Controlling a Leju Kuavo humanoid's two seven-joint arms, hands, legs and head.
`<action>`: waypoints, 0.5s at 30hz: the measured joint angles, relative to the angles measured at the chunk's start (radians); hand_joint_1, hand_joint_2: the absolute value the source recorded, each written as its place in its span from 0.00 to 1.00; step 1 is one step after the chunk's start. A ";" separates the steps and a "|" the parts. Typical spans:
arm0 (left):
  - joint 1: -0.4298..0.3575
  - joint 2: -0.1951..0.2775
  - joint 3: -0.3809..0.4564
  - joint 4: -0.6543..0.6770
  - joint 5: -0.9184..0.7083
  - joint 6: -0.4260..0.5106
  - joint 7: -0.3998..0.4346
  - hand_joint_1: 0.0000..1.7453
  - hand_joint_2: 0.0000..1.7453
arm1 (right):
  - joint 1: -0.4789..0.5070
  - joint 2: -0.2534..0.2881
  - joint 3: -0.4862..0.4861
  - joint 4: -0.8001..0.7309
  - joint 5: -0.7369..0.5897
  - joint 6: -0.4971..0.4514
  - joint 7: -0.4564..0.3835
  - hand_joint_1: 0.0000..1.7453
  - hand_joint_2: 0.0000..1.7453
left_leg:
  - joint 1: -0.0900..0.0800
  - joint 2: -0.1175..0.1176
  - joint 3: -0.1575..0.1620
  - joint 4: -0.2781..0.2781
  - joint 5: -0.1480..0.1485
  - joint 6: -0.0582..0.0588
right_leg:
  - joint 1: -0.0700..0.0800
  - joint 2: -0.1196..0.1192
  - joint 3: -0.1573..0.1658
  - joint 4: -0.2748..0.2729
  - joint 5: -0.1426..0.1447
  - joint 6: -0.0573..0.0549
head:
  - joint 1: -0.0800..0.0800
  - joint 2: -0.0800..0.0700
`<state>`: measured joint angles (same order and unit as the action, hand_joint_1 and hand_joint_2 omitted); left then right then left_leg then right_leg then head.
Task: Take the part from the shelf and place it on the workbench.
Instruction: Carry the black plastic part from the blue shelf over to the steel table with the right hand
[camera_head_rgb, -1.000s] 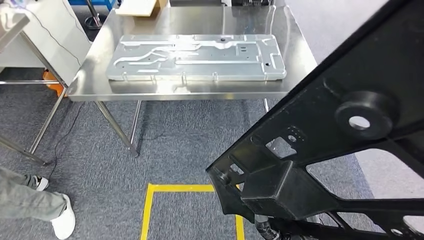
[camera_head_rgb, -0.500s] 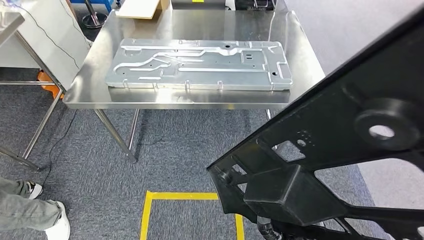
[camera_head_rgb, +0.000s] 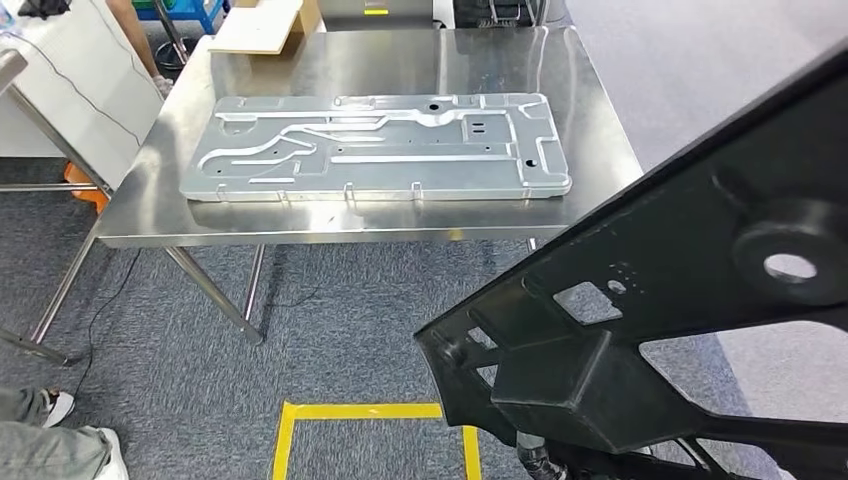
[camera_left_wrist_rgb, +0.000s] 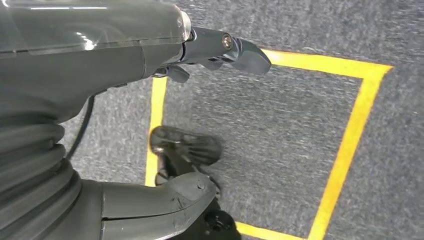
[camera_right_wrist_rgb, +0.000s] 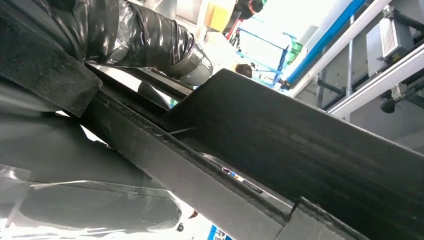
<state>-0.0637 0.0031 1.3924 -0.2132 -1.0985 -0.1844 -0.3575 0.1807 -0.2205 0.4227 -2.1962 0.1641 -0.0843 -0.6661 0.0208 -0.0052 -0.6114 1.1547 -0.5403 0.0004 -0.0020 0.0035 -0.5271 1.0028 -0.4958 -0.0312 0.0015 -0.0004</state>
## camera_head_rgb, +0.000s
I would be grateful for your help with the black plastic frame part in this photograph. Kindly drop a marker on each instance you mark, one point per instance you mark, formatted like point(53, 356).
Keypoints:
point(696, 218)

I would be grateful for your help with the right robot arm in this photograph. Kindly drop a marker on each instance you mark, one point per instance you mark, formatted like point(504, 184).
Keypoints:
point(540, 464)

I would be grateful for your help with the stainless steel workbench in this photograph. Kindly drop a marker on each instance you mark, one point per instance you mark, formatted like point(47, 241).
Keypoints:
point(397, 66)

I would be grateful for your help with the silver aluminium plate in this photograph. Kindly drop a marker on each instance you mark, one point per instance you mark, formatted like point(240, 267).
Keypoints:
point(397, 175)

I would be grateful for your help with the grey machine with yellow label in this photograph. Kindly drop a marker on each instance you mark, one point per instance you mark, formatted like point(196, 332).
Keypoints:
point(397, 16)

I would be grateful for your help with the pale wooden board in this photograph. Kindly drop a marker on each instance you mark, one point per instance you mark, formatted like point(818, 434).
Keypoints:
point(258, 30)

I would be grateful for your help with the black round pole base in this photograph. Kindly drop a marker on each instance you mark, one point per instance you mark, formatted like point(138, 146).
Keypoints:
point(179, 60)

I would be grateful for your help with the blue metal cart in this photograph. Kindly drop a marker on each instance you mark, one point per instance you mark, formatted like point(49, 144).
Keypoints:
point(192, 10)

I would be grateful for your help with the orange object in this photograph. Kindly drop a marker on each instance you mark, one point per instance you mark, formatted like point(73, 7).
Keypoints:
point(79, 182)

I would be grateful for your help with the person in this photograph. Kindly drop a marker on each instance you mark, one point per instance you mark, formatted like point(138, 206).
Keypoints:
point(136, 40)
point(46, 450)

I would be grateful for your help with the white cabinet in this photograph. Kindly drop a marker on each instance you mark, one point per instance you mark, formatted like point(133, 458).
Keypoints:
point(79, 112)

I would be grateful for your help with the black cloth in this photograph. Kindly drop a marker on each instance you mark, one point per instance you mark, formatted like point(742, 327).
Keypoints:
point(43, 8)

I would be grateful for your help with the steel frame table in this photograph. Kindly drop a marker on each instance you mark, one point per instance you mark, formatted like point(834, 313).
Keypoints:
point(61, 291)

